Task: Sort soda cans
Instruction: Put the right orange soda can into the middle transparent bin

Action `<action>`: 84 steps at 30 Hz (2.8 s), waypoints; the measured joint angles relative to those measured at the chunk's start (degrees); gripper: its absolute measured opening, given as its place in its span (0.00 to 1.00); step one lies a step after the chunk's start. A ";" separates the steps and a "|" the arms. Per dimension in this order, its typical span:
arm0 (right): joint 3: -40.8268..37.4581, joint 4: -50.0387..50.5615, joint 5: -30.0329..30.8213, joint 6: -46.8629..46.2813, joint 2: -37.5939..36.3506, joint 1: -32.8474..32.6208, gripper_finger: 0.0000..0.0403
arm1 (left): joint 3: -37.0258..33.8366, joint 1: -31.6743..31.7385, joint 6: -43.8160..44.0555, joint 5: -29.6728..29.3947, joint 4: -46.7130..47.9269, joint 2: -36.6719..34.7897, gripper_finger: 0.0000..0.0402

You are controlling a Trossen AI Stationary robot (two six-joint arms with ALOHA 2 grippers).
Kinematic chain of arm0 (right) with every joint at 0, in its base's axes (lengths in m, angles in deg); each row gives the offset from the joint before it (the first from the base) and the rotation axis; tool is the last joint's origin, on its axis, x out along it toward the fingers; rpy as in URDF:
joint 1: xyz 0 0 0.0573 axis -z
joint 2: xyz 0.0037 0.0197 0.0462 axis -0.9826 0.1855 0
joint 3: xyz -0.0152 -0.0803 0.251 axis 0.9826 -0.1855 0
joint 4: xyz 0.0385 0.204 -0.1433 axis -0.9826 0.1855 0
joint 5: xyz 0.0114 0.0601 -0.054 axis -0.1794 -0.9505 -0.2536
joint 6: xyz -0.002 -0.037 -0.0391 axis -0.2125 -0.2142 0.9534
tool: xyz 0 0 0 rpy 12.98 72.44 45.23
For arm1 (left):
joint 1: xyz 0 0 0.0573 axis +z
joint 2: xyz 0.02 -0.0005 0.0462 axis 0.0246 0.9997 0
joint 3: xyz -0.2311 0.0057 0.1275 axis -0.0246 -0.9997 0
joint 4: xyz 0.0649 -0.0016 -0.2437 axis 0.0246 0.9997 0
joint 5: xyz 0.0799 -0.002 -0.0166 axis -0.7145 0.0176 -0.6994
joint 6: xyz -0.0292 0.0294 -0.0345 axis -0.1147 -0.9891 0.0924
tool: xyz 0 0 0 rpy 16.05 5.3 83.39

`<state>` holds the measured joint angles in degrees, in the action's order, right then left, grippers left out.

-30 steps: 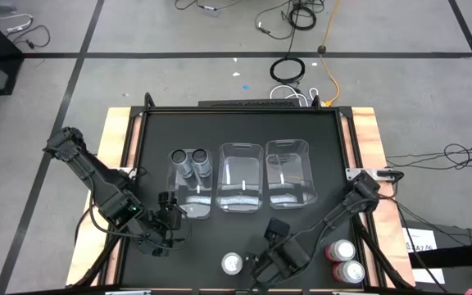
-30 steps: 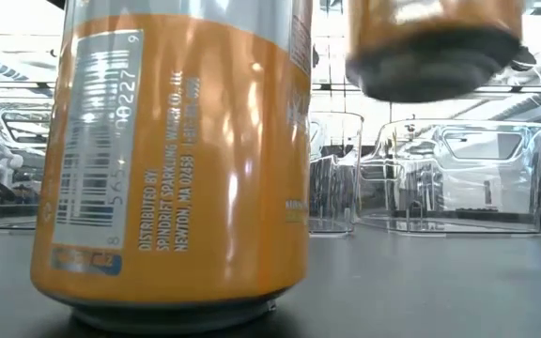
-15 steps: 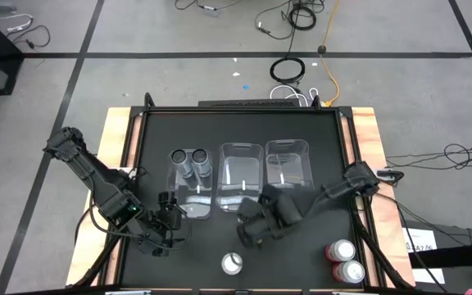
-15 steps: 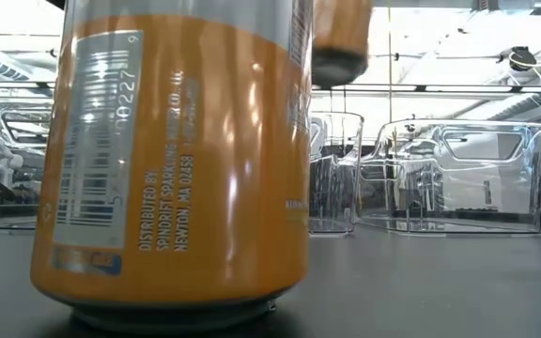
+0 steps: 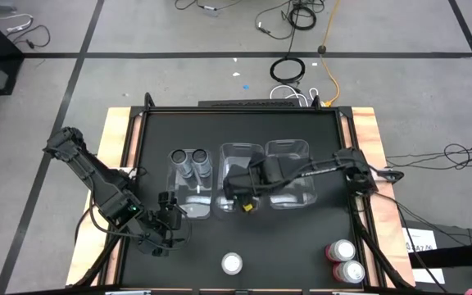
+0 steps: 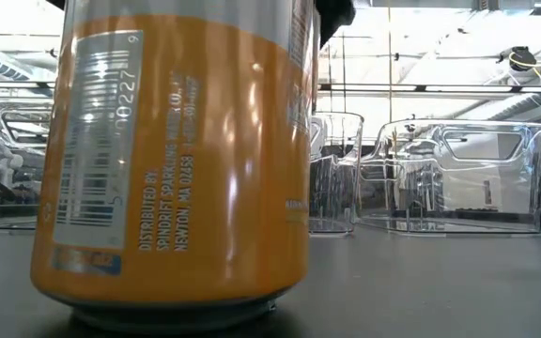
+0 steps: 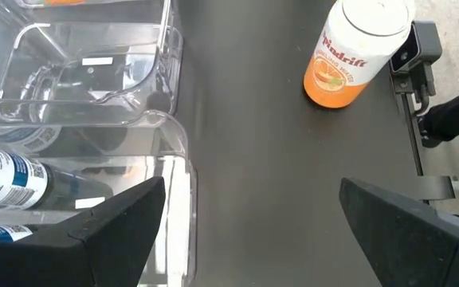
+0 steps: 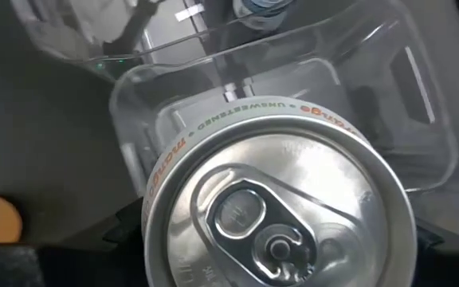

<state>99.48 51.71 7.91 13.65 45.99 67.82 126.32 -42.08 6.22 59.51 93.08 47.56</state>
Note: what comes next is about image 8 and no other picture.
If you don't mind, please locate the dark blue soda can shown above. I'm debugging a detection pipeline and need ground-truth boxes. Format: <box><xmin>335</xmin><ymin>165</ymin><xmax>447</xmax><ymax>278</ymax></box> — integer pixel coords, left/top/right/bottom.
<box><xmin>232</xmin><ymin>0</ymin><xmax>295</xmax><ymax>33</ymax></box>

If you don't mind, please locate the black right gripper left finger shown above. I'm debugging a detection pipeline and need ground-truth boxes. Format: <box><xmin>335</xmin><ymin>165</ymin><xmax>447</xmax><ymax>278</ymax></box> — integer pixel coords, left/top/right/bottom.
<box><xmin>37</xmin><ymin>197</ymin><xmax>147</xmax><ymax>287</ymax></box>

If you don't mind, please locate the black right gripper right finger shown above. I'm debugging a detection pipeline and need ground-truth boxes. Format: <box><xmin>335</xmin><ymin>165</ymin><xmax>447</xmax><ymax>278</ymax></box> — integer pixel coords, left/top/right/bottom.
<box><xmin>411</xmin><ymin>217</ymin><xmax>459</xmax><ymax>287</ymax></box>

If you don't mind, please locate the clear plastic bin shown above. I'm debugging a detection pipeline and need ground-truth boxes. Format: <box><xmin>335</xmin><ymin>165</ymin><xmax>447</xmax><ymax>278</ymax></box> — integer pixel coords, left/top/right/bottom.
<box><xmin>9</xmin><ymin>0</ymin><xmax>255</xmax><ymax>83</ymax></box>
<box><xmin>108</xmin><ymin>0</ymin><xmax>459</xmax><ymax>199</ymax></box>

